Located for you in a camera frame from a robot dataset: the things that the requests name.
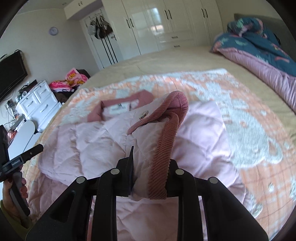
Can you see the orange white bear blanket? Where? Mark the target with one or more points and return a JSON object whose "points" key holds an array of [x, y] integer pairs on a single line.
{"points": [[261, 149]]}

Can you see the white rounded chair back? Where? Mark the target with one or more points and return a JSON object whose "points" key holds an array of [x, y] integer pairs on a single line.
{"points": [[26, 137]]}

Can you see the white drawer chest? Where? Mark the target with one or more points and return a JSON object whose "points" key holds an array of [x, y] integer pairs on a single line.
{"points": [[39, 105]]}

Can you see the blue and pink duvet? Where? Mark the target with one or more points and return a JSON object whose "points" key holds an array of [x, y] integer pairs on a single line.
{"points": [[249, 43]]}

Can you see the tan bed cover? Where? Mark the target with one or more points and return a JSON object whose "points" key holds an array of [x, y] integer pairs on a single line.
{"points": [[190, 59]]}

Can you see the black wall television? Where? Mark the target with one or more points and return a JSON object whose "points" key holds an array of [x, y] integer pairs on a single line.
{"points": [[12, 72]]}

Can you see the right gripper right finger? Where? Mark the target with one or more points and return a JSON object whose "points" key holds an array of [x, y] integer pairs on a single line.
{"points": [[225, 217]]}

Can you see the grey bed headboard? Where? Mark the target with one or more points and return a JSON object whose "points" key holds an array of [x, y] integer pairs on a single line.
{"points": [[279, 28]]}

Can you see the white bedroom door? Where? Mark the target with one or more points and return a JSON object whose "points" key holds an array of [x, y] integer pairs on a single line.
{"points": [[106, 52]]}

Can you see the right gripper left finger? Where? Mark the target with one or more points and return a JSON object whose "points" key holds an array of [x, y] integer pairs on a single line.
{"points": [[86, 210]]}

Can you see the person's left hand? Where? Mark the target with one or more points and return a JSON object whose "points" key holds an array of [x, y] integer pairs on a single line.
{"points": [[11, 194]]}

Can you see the purple wall clock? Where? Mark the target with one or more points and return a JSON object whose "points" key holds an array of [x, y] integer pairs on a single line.
{"points": [[53, 31]]}

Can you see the hanging bags on door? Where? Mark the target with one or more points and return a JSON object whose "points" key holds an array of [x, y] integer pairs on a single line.
{"points": [[99, 27]]}

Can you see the pink quilted jacket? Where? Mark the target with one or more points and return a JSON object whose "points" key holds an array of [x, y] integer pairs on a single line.
{"points": [[191, 133]]}

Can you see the white glossy wardrobe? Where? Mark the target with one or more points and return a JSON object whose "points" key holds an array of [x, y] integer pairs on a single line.
{"points": [[143, 27]]}

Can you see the pink yellow clothes pile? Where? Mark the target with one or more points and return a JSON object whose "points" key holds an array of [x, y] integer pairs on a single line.
{"points": [[63, 89]]}

